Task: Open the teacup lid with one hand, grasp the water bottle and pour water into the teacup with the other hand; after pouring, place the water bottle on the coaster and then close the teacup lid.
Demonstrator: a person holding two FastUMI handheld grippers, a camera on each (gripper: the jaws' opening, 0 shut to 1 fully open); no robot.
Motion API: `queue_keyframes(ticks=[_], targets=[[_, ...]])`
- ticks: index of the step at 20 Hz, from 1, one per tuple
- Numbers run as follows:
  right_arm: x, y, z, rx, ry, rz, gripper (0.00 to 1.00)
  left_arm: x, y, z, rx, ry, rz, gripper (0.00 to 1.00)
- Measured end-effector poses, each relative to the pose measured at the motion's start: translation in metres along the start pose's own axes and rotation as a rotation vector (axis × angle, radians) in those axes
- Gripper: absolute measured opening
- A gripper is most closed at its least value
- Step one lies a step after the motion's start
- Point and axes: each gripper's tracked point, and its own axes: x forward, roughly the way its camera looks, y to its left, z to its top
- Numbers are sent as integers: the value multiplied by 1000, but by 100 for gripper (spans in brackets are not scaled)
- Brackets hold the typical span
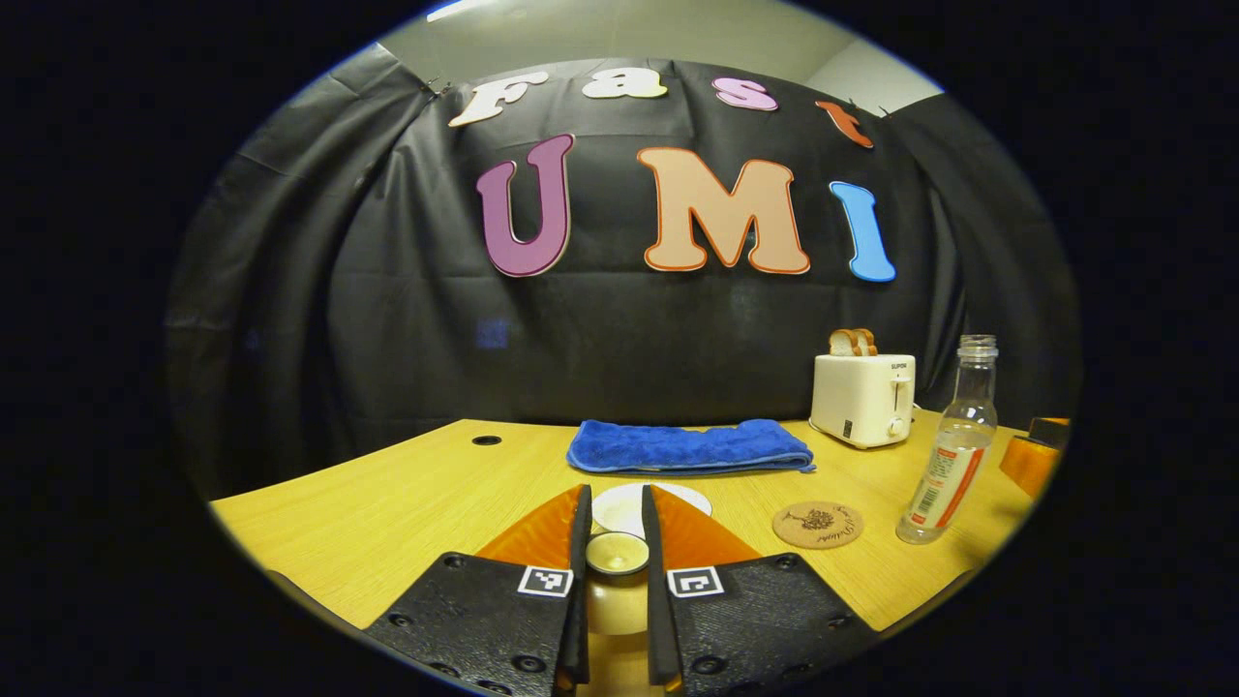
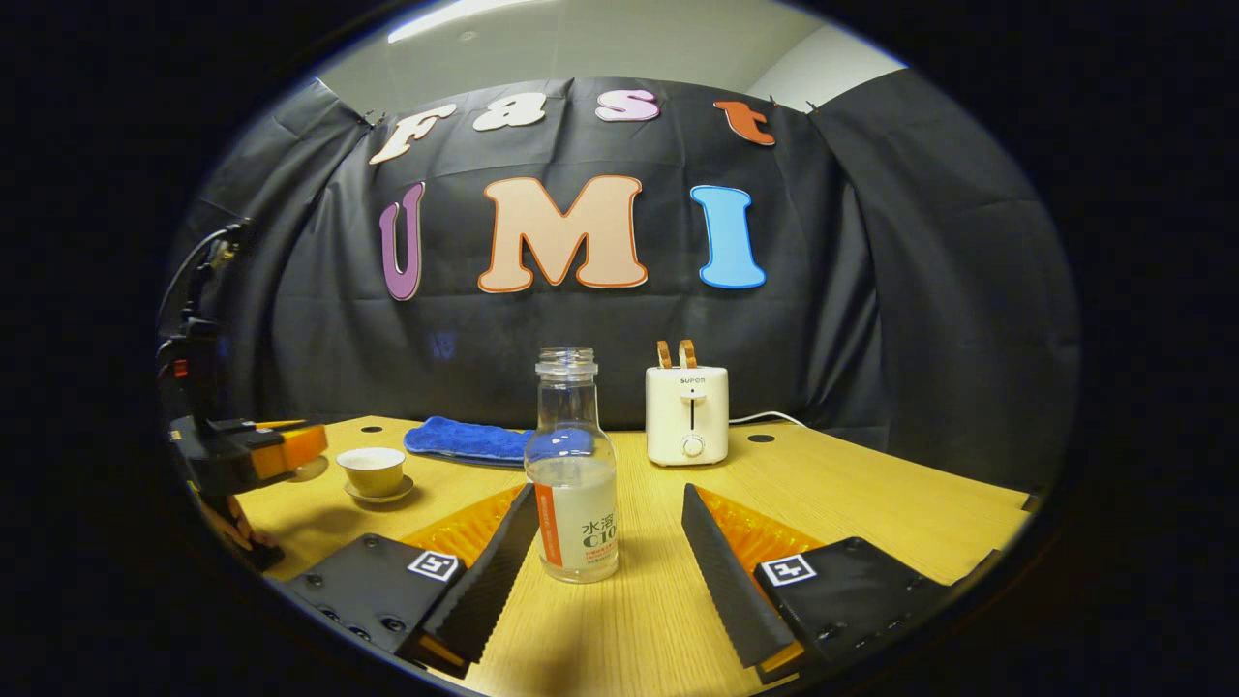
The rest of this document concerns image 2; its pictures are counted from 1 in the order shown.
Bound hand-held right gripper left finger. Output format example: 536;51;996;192
286;482;540;679

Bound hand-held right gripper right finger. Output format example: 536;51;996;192
681;482;954;685

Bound clear water bottle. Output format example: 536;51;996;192
524;348;620;585

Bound cream teacup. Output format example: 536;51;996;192
336;446;408;499

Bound cream saucer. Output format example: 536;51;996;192
343;474;416;505

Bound blue towel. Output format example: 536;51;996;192
404;416;538;468

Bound white toaster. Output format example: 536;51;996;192
646;365;730;468

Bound black backdrop cloth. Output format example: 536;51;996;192
165;68;1080;495

